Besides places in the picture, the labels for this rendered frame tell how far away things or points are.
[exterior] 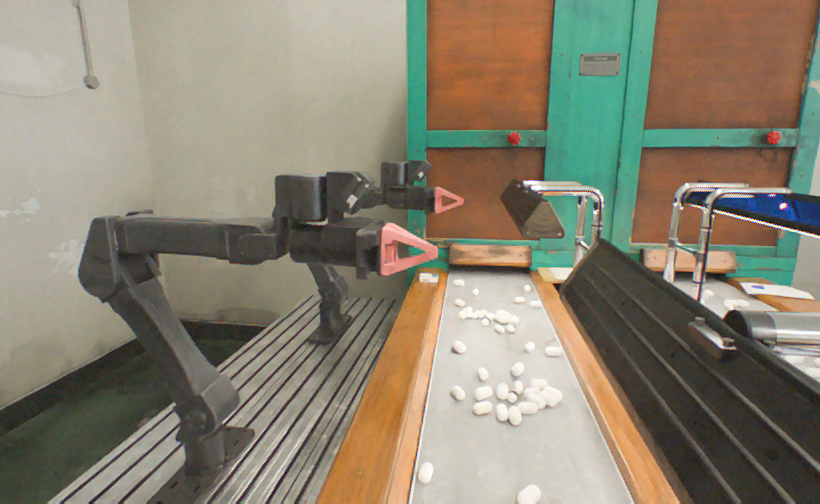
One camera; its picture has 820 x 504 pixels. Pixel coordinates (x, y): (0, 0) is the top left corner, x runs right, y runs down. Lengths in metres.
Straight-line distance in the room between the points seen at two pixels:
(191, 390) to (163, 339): 0.09
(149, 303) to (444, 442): 0.51
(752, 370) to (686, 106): 1.55
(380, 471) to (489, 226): 1.13
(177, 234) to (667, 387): 0.63
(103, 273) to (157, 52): 2.40
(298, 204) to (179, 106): 2.42
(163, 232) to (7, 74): 1.97
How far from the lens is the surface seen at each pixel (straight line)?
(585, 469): 0.77
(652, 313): 0.34
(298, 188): 0.61
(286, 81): 2.67
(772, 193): 1.23
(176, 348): 0.80
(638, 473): 0.75
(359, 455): 0.71
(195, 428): 0.82
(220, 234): 0.67
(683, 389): 0.28
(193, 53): 2.97
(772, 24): 1.91
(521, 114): 1.63
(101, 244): 0.78
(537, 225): 0.85
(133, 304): 0.80
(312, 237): 0.62
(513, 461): 0.75
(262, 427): 0.98
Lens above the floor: 1.20
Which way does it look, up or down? 13 degrees down
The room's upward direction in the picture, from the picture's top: straight up
